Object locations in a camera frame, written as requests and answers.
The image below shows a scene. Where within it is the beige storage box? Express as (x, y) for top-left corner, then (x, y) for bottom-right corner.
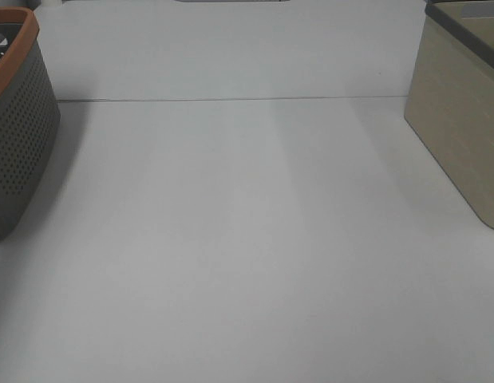
(404, 1), (494, 230)

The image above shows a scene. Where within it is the grey basket with orange rim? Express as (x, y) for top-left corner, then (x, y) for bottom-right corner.
(0, 6), (61, 242)

